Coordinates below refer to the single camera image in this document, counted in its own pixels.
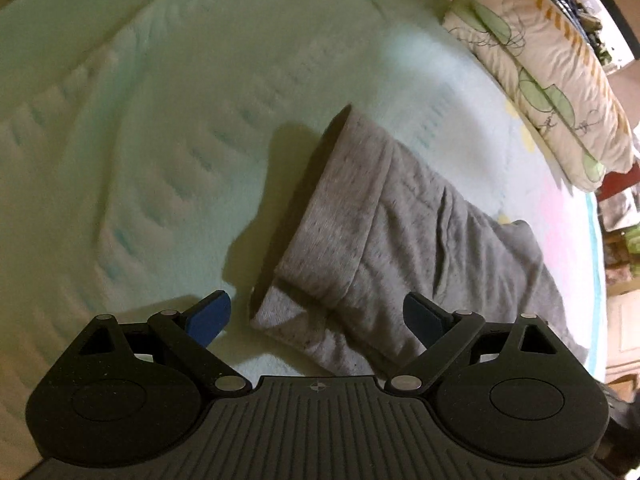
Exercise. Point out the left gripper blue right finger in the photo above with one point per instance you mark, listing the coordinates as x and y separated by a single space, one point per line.
444 335

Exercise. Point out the red wooden post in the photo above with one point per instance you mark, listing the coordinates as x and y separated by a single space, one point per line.
614 183

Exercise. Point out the pastel patterned bed sheet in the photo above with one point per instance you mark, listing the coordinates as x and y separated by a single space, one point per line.
149 149

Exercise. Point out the floral folded quilt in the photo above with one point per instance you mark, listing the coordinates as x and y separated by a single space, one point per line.
550 73

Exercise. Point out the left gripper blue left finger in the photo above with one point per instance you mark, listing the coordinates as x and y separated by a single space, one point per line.
181 339

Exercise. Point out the grey speckled pants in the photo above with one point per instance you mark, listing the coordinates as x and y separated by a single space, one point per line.
368 225

